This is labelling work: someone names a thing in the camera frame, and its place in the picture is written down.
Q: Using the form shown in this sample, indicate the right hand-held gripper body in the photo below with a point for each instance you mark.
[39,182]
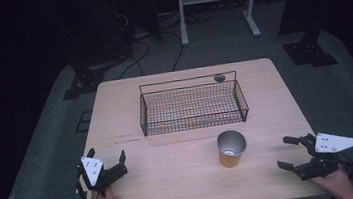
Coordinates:
[335,143]

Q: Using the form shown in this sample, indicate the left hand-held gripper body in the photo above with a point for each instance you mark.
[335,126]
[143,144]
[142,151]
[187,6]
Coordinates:
[92,169]

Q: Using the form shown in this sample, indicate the person's right hand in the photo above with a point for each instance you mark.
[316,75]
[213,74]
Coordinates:
[336,183]

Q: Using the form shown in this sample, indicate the orange cup with silver inside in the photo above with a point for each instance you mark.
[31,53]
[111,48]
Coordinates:
[231,150]

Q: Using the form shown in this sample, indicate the black stand with floor base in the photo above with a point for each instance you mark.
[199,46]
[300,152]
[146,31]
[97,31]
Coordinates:
[85,79]
[309,51]

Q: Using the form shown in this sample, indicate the small dark round object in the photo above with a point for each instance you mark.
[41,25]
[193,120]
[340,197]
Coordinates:
[219,77]

